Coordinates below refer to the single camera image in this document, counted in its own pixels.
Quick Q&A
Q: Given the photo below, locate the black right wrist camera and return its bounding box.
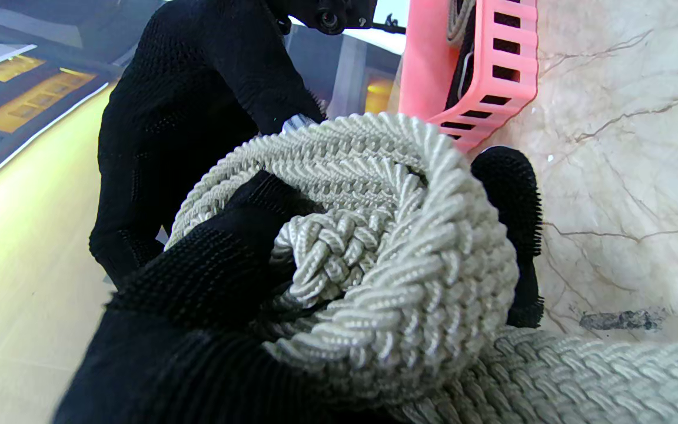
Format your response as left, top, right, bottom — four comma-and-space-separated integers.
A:
274, 0, 407, 36

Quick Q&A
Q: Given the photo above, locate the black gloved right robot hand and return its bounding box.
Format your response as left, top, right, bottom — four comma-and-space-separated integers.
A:
89, 0, 328, 289

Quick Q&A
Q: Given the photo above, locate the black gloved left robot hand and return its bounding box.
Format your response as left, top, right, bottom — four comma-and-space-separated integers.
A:
52, 146, 546, 424

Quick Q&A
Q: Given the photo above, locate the dark brown woven belt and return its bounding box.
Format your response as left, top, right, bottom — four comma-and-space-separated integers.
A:
445, 35, 476, 111

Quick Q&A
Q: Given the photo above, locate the beige woven belt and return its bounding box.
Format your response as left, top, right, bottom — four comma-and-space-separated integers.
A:
165, 112, 678, 424
446, 0, 476, 49

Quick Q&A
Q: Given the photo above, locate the pink plastic storage basket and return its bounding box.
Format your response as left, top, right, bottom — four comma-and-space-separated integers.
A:
398, 0, 540, 155

